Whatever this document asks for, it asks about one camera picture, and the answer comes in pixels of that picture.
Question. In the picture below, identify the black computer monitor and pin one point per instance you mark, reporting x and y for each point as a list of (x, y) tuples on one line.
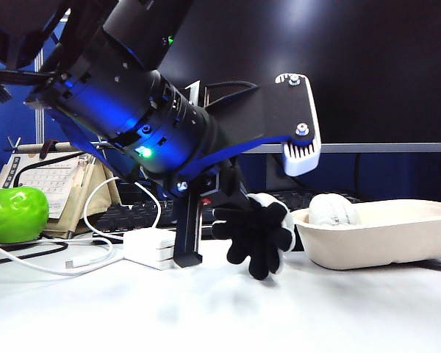
[(371, 73)]

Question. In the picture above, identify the grey monitor stand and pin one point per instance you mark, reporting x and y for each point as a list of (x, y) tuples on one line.
[(275, 180)]

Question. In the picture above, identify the green plastic apple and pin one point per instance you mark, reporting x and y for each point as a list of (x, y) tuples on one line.
[(14, 217)]

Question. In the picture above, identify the beige pulp bowl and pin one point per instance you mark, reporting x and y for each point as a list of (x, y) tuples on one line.
[(371, 242)]

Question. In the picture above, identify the white power adapter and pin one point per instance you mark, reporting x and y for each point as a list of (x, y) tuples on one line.
[(147, 246)]

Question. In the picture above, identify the grey plush ball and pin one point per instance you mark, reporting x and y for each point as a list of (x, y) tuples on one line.
[(330, 211)]

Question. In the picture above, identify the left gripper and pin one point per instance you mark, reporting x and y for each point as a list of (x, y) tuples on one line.
[(209, 184)]

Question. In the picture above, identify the black mechanical keyboard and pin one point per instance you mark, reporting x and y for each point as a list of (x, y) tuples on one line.
[(132, 217)]

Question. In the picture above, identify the aluminium partition frame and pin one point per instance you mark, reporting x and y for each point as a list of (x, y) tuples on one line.
[(39, 128)]

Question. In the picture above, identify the beige canvas desk calendar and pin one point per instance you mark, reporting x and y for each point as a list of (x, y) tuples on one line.
[(51, 176)]

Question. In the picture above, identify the grey and black octopus plush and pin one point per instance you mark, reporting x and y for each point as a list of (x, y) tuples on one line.
[(257, 235)]

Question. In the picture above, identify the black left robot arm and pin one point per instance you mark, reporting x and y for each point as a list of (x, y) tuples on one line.
[(114, 92)]

